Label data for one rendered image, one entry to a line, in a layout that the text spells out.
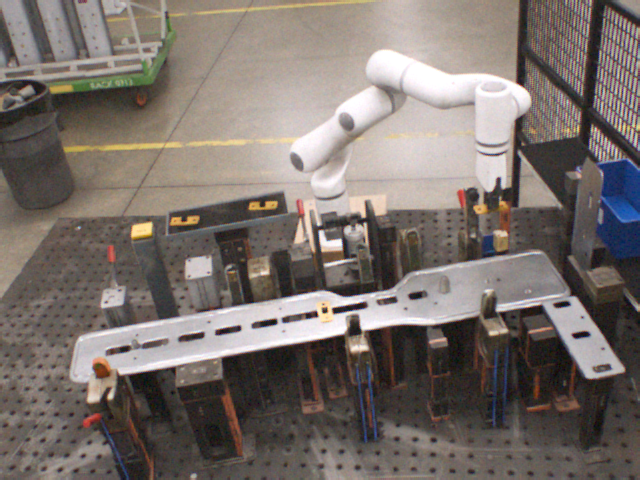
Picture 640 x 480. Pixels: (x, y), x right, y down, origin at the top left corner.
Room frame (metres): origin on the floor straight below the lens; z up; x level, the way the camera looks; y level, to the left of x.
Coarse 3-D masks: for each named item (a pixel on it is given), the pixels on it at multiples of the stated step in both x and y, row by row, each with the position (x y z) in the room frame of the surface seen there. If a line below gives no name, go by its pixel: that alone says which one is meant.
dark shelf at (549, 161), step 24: (528, 144) 2.23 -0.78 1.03; (552, 144) 2.21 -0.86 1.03; (576, 144) 2.18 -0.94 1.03; (528, 168) 2.12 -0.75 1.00; (552, 168) 2.05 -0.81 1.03; (576, 168) 2.03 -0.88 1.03; (552, 192) 1.92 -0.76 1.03; (600, 240) 1.64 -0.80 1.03; (624, 264) 1.52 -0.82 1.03; (624, 288) 1.43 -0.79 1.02
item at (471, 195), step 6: (468, 186) 1.73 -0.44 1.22; (474, 186) 1.73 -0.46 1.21; (468, 192) 1.72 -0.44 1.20; (474, 192) 1.69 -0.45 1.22; (468, 198) 1.72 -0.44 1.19; (474, 198) 1.69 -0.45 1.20; (468, 204) 1.71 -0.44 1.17; (474, 204) 1.72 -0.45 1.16; (468, 210) 1.71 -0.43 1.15; (474, 210) 1.72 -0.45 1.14; (468, 216) 1.70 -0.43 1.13; (474, 216) 1.71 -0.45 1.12; (468, 222) 1.70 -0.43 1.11; (474, 222) 1.71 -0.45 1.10; (468, 228) 1.70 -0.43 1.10; (468, 234) 1.69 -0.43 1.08; (468, 240) 1.69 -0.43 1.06
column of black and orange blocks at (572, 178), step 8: (568, 176) 1.74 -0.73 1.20; (576, 176) 1.73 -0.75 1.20; (568, 184) 1.74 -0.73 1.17; (576, 184) 1.72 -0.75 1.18; (568, 192) 1.73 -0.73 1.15; (576, 192) 1.72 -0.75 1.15; (568, 200) 1.73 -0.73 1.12; (576, 200) 1.72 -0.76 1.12; (568, 208) 1.72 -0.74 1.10; (568, 216) 1.72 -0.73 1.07; (568, 224) 1.72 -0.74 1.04; (560, 232) 1.76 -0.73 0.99; (568, 232) 1.72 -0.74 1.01; (560, 240) 1.75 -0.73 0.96; (568, 240) 1.72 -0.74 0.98; (560, 248) 1.75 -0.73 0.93; (568, 248) 1.72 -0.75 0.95; (560, 256) 1.74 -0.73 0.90; (560, 264) 1.74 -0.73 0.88; (560, 272) 1.73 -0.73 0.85; (560, 304) 1.72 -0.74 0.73
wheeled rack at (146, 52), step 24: (168, 24) 6.25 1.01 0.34; (96, 48) 6.01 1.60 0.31; (120, 48) 5.95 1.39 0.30; (144, 48) 5.91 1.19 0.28; (168, 48) 5.97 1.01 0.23; (0, 72) 5.68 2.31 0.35; (24, 72) 5.78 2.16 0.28; (48, 72) 5.69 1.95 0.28; (72, 72) 5.53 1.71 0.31; (96, 72) 5.47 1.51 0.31; (120, 72) 5.46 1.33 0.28; (144, 72) 5.35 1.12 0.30; (144, 96) 5.41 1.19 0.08
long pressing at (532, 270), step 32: (512, 256) 1.66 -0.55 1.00; (544, 256) 1.64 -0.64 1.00; (416, 288) 1.58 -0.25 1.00; (480, 288) 1.54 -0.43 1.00; (512, 288) 1.52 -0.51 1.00; (544, 288) 1.50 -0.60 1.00; (160, 320) 1.60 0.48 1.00; (192, 320) 1.58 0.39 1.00; (224, 320) 1.56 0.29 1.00; (256, 320) 1.54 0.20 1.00; (384, 320) 1.47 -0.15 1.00; (416, 320) 1.45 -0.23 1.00; (448, 320) 1.44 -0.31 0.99; (96, 352) 1.50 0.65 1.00; (128, 352) 1.49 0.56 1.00; (160, 352) 1.47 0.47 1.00; (192, 352) 1.45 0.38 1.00; (224, 352) 1.44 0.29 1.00
